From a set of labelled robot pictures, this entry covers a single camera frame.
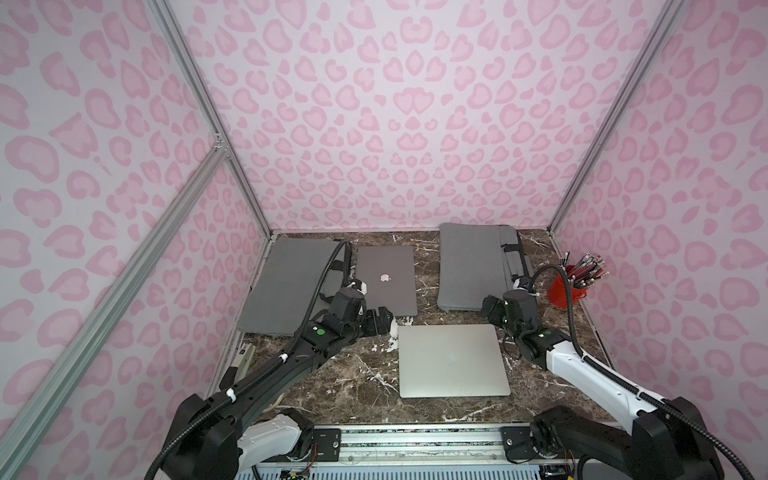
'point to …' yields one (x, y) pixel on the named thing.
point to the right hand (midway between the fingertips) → (496, 305)
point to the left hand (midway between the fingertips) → (382, 316)
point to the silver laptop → (445, 361)
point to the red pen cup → (557, 290)
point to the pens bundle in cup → (585, 271)
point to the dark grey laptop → (389, 273)
